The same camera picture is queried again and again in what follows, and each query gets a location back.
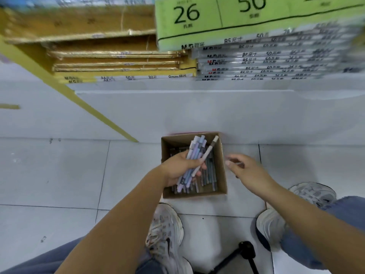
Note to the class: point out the person's right hand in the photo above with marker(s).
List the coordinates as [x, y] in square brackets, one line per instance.
[251, 174]

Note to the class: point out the person's left hand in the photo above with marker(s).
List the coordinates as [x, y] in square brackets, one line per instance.
[176, 168]

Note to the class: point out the small brown cardboard box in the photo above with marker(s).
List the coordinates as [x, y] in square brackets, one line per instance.
[221, 179]

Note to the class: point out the pencils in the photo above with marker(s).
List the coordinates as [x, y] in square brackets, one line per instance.
[211, 171]

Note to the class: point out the person's right forearm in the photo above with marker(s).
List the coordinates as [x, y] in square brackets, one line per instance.
[313, 225]

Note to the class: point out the person's left forearm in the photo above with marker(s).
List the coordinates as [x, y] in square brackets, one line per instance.
[119, 225]

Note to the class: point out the white grey sneaker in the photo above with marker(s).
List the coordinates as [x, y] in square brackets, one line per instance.
[165, 231]
[271, 225]

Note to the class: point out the blue jeans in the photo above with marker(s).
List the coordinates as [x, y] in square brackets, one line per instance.
[350, 208]

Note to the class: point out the stack of gold paper packs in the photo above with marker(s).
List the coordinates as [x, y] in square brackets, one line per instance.
[85, 22]

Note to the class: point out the stack of blue paper packs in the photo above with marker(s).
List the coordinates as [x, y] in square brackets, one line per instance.
[71, 1]

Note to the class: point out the yellow shelf post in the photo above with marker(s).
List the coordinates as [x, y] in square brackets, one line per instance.
[85, 108]

